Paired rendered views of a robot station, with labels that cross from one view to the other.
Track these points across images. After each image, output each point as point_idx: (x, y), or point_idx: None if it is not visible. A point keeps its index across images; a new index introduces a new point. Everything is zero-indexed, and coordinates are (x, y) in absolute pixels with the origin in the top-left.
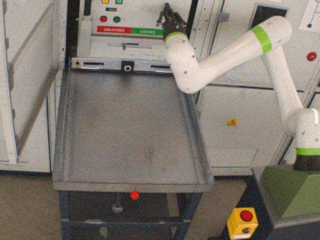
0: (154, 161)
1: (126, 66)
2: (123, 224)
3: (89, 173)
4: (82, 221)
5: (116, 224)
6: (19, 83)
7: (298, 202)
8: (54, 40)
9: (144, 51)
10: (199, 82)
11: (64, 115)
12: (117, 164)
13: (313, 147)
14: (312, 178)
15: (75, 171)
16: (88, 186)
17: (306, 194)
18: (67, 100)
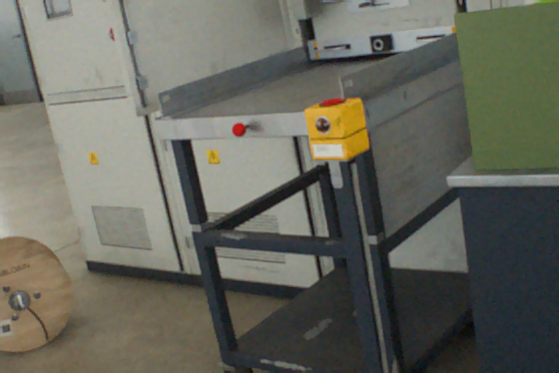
0: (300, 101)
1: (374, 41)
2: (272, 241)
3: (204, 113)
4: (218, 233)
5: (263, 241)
6: (164, 15)
7: (486, 111)
8: (282, 17)
9: (402, 14)
10: None
11: (234, 74)
12: (249, 106)
13: (534, 1)
14: (471, 21)
15: (192, 113)
16: (194, 127)
17: (491, 81)
18: (269, 79)
